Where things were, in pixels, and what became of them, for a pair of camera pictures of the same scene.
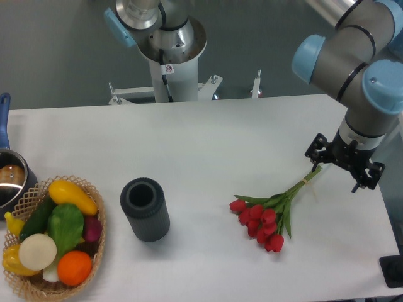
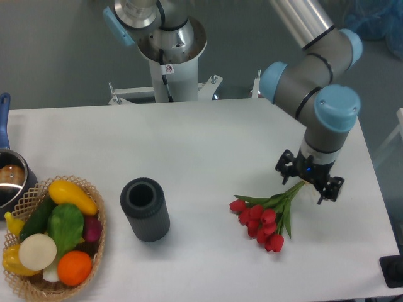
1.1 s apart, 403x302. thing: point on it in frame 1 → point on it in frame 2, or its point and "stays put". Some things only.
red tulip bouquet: (265, 218) stays put
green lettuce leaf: (66, 223) stays put
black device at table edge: (391, 267) stays put
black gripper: (350, 157) → (315, 173)
